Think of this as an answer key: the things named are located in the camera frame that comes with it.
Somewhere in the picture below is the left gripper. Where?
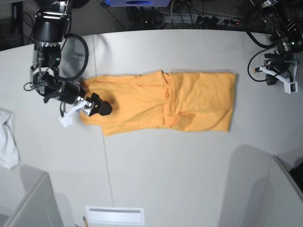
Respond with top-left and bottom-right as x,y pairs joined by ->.
264,53 -> 298,86

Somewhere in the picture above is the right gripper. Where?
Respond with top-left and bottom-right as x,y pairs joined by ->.
44,81 -> 112,116

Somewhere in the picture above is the yellow T-shirt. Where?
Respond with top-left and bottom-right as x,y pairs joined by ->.
80,71 -> 236,136

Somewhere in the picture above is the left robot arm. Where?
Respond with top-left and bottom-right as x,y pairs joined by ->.
243,0 -> 303,94

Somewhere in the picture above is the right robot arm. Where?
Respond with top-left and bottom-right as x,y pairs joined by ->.
28,0 -> 112,116

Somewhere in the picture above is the white cloth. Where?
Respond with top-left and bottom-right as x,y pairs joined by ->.
0,109 -> 20,169

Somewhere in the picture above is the white label plate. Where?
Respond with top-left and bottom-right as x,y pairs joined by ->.
86,206 -> 145,225

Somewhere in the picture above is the pencil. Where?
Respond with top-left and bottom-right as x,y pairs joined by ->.
83,216 -> 88,227

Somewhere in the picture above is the white box left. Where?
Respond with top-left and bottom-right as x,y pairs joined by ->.
0,165 -> 64,227

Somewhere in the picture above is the white box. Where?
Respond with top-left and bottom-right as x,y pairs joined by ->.
263,157 -> 303,227
0,165 -> 64,227

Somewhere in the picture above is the white box right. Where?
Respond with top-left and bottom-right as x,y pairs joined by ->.
263,157 -> 303,227

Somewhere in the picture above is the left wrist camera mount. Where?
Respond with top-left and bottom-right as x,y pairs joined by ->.
253,64 -> 298,94

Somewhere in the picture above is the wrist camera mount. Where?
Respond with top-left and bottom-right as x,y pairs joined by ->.
59,100 -> 88,128
253,64 -> 298,94

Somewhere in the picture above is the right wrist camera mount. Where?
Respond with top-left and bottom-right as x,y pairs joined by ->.
59,100 -> 88,128

